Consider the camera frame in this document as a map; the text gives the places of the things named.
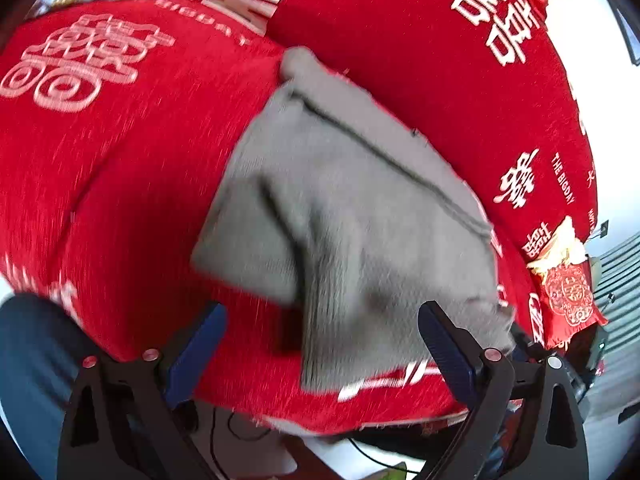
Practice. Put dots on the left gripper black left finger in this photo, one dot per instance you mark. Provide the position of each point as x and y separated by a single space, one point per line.
121 420

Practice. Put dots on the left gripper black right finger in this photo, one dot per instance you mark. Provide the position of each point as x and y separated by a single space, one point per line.
549 442

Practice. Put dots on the grey knit garment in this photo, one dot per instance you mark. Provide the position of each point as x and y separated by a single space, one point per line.
330 204

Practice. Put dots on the grey slatted radiator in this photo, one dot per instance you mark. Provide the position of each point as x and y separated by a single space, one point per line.
613 363

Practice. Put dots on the red embroidered pillow near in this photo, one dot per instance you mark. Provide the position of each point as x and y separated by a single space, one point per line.
563 277

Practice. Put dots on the dark blue trouser leg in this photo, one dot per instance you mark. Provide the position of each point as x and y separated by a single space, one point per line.
42 350

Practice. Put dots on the red wedding bed cover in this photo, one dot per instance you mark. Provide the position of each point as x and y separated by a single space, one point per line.
118 119

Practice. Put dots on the framed wall picture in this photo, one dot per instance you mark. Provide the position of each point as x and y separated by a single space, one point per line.
631 39

